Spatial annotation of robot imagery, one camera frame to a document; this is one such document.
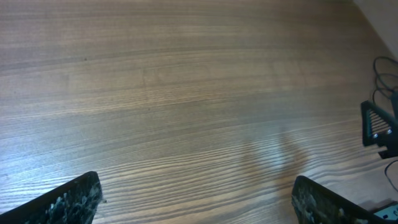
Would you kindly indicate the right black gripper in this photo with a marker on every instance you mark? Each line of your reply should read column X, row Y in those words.
column 380, row 127

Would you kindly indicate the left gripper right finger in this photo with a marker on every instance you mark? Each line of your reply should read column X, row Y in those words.
column 315, row 204

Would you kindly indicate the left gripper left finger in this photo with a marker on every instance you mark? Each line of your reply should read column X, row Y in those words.
column 73, row 202

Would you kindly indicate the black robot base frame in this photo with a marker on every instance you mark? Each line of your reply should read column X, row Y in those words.
column 388, row 212

